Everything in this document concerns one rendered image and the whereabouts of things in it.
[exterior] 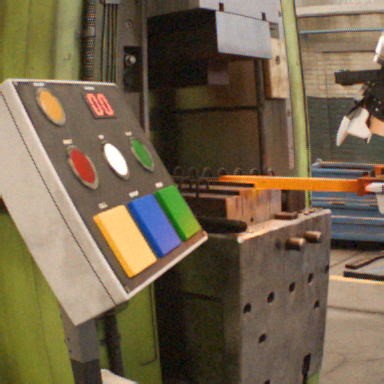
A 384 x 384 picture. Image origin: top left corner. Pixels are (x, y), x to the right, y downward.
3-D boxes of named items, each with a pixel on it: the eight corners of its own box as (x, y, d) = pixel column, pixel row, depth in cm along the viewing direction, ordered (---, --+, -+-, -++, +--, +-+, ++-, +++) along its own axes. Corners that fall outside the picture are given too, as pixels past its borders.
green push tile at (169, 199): (201, 229, 91) (174, 184, 91) (187, 238, 84) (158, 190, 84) (191, 235, 91) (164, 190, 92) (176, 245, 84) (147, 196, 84)
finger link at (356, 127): (354, 151, 105) (379, 115, 106) (330, 134, 108) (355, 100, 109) (356, 158, 107) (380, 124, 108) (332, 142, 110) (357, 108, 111)
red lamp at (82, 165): (106, 184, 70) (105, 145, 69) (76, 189, 66) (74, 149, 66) (89, 183, 72) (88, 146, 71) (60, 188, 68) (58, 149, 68)
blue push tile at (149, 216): (182, 242, 81) (152, 192, 81) (164, 255, 74) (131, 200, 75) (171, 249, 82) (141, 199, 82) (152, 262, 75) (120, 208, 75)
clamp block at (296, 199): (307, 208, 147) (306, 181, 146) (289, 214, 141) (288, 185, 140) (266, 206, 155) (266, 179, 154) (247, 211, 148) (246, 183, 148)
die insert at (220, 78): (229, 85, 138) (227, 60, 137) (208, 84, 132) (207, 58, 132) (135, 93, 157) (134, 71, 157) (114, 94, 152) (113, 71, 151)
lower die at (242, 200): (281, 216, 138) (280, 178, 137) (227, 232, 123) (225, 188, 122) (144, 205, 165) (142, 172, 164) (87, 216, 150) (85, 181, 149)
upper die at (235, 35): (272, 59, 134) (269, 21, 133) (218, 52, 119) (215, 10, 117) (139, 72, 161) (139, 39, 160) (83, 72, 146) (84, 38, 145)
